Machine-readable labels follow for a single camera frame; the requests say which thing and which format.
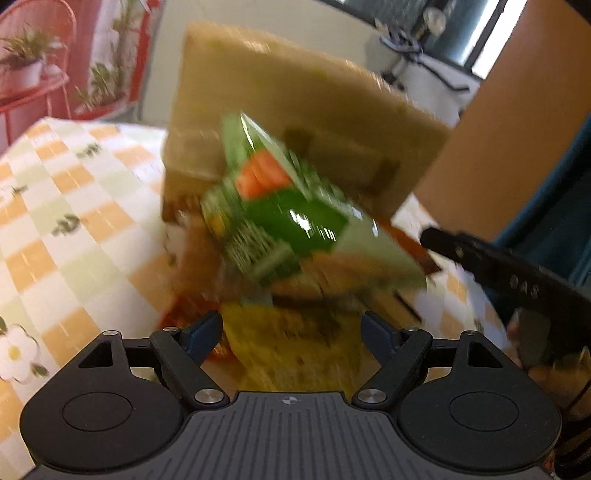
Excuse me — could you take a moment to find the green chip bag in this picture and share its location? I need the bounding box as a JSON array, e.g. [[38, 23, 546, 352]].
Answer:
[[201, 113, 426, 300]]

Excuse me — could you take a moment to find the person's right hand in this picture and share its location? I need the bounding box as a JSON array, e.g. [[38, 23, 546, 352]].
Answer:
[[505, 317, 591, 416]]

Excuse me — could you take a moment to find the orange-white snack bag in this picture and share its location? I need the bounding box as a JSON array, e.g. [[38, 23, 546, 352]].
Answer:
[[158, 213, 245, 329]]

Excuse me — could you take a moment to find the yellow snack bag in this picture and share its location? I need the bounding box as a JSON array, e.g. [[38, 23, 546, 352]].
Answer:
[[221, 301, 378, 398]]

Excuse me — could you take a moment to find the checkered floral tablecloth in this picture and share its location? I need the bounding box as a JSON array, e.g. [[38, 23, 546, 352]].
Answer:
[[0, 116, 518, 480]]

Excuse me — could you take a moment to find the wooden panel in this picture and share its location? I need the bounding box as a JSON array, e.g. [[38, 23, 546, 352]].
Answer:
[[415, 1, 590, 240]]

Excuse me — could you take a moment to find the brown cardboard box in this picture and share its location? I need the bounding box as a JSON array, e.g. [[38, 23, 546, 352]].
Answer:
[[161, 21, 451, 222]]

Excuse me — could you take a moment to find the black exercise bike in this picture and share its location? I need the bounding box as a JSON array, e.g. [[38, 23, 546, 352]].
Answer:
[[370, 1, 485, 94]]

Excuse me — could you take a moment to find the printed room backdrop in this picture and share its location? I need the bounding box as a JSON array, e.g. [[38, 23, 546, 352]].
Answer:
[[0, 0, 164, 153]]

